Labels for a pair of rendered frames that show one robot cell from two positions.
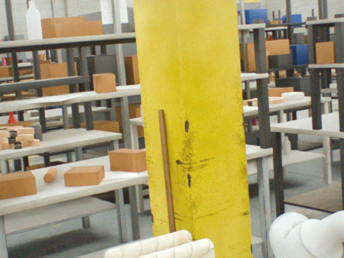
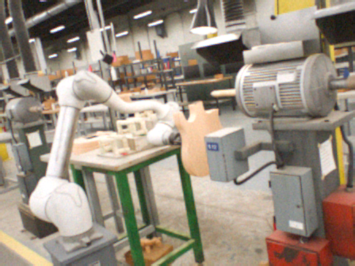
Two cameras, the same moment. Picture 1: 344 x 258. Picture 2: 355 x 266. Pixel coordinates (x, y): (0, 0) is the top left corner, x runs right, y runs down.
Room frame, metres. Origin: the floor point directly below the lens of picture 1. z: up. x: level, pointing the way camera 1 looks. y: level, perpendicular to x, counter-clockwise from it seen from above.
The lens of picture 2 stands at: (1.06, -2.47, 1.43)
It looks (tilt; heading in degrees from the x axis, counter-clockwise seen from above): 11 degrees down; 82
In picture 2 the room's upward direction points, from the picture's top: 10 degrees counter-clockwise
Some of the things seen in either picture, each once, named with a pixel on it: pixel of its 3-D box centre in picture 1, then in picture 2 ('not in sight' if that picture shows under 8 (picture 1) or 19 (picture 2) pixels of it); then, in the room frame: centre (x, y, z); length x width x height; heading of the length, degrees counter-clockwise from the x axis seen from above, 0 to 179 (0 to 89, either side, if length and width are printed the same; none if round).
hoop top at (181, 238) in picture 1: (149, 246); not in sight; (1.26, 0.07, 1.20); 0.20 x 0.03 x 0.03; 121
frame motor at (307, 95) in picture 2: not in sight; (284, 89); (1.76, -0.98, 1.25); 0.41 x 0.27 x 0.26; 124
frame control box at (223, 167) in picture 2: not in sight; (244, 159); (1.52, -1.04, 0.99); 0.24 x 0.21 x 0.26; 124
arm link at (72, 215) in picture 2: not in sight; (70, 207); (0.73, -0.78, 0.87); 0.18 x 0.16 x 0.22; 130
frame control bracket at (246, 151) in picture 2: not in sight; (251, 149); (1.57, -1.01, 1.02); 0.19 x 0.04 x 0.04; 34
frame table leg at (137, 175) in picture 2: not in sight; (142, 195); (1.07, 0.34, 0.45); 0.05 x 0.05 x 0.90; 34
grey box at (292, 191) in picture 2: not in sight; (288, 169); (1.68, -1.12, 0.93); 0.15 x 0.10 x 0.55; 124
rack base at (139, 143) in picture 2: not in sight; (134, 141); (1.09, -0.04, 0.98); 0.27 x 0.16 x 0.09; 122
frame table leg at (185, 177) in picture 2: not in sight; (190, 207); (1.38, -0.11, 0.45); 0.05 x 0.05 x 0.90; 34
